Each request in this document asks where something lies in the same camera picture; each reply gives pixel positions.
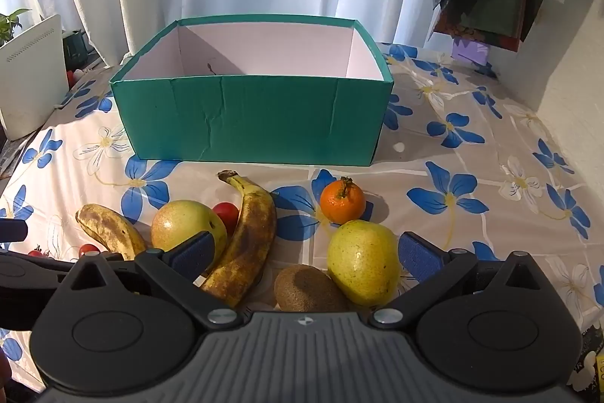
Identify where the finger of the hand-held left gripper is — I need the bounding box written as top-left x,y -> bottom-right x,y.
0,221 -> 28,243

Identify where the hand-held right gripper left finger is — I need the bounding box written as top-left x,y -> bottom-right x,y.
61,232 -> 239,330

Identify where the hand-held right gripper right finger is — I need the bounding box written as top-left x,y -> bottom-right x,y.
370,232 -> 548,330

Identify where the yellow-green apple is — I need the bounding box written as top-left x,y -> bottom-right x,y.
151,200 -> 228,266

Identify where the large brown-spotted banana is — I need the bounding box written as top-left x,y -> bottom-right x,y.
198,169 -> 277,307

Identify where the yellow-green pear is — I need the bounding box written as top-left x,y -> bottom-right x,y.
328,220 -> 402,307

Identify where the small brown-spotted banana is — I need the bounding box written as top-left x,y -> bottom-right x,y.
75,204 -> 148,261

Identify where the orange tangerine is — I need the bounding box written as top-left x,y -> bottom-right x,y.
320,177 -> 366,224

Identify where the brown kiwi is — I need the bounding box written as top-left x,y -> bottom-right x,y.
274,265 -> 351,313

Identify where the teal cardboard box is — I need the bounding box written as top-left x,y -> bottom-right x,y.
109,17 -> 394,167

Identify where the floral tablecloth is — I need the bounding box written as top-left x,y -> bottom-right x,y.
0,42 -> 604,403

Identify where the white router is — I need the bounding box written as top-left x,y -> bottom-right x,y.
0,14 -> 68,141

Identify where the green potted plant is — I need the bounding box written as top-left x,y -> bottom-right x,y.
0,9 -> 32,47

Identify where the purple box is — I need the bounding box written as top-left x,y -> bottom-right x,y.
451,36 -> 492,66

